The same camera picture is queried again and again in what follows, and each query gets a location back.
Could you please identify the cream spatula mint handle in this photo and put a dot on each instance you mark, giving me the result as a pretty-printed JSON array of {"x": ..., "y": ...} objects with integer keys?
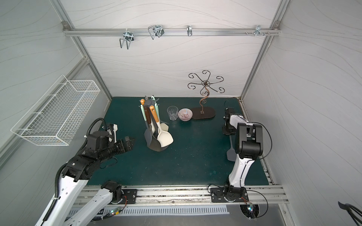
[{"x": 144, "y": 116}]

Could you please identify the white vent strip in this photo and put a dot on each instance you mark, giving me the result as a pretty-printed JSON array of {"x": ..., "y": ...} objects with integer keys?
[{"x": 186, "y": 210}]

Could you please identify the metal bracket hook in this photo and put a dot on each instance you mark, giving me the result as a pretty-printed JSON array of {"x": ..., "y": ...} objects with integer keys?
[{"x": 258, "y": 32}]

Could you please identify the black cable bundle corner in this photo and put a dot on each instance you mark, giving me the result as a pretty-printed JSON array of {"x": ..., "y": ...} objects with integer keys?
[{"x": 353, "y": 211}]

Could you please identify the pink striped bowl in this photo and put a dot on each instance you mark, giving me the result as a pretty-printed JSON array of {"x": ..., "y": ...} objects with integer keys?
[{"x": 185, "y": 114}]

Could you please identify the brown metal scroll stand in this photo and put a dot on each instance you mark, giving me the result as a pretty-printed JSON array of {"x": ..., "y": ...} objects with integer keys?
[{"x": 204, "y": 112}]

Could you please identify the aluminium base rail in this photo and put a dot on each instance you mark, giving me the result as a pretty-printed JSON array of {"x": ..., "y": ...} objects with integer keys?
[{"x": 201, "y": 195}]

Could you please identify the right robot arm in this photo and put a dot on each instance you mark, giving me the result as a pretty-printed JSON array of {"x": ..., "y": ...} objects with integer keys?
[{"x": 247, "y": 148}]

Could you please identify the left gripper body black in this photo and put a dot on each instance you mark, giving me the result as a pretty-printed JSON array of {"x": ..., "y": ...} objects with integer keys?
[{"x": 122, "y": 144}]

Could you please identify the grey spatula mint handle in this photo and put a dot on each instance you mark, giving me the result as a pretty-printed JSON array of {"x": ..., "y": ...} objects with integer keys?
[{"x": 231, "y": 152}]

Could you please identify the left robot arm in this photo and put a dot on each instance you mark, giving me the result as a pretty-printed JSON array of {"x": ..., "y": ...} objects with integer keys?
[{"x": 100, "y": 146}]

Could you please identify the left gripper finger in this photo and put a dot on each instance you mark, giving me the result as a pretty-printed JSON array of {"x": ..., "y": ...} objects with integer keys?
[
  {"x": 129, "y": 147},
  {"x": 129, "y": 140}
]

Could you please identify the metal wire hook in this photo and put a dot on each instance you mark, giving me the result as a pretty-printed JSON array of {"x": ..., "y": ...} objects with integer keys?
[{"x": 156, "y": 31}]

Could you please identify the grey utensil mint handle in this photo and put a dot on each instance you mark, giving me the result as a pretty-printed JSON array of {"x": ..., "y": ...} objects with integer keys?
[{"x": 164, "y": 126}]

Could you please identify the white wire basket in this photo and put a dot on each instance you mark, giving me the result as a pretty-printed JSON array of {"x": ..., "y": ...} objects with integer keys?
[{"x": 55, "y": 118}]

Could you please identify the white spatula light wood handle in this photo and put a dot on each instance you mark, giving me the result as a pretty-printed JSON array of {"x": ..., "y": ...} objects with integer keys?
[{"x": 164, "y": 137}]

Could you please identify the clear drinking glass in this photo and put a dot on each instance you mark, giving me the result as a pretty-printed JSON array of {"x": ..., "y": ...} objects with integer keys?
[{"x": 173, "y": 113}]

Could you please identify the grey utensil rack stand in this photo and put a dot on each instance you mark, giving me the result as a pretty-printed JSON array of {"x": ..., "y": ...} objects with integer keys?
[{"x": 151, "y": 138}]

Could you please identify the metal double hook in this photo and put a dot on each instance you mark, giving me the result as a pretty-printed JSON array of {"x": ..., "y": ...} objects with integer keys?
[{"x": 126, "y": 40}]

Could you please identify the small metal hook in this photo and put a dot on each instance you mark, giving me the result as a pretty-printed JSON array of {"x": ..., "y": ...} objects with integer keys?
[{"x": 189, "y": 30}]

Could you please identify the aluminium top rail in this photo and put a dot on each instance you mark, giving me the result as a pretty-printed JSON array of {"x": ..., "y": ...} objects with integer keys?
[{"x": 169, "y": 32}]

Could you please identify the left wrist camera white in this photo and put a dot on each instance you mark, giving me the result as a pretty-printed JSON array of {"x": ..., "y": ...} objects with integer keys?
[{"x": 112, "y": 128}]

